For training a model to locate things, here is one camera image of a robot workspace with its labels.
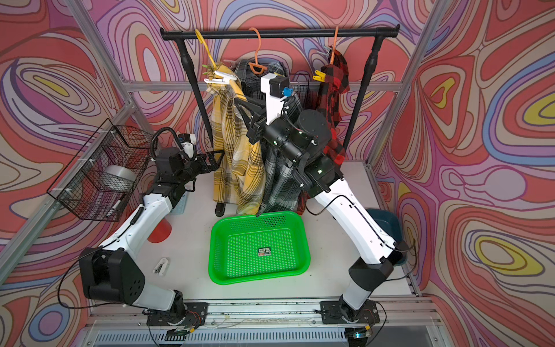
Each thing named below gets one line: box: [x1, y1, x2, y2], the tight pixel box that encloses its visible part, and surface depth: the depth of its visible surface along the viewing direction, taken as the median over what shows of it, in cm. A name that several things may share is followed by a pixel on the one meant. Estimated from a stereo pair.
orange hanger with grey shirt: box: [248, 27, 268, 75], surface depth 64 cm
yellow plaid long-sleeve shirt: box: [205, 62, 266, 216], surface depth 68 cm
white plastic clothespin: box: [203, 70, 238, 85], surface depth 48 cm
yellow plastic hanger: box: [195, 28, 248, 102], surface depth 48 cm
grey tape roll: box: [100, 165, 137, 191], surface depth 73 cm
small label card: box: [258, 247, 271, 257], surface depth 89 cm
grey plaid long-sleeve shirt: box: [235, 59, 303, 215], surface depth 48 cm
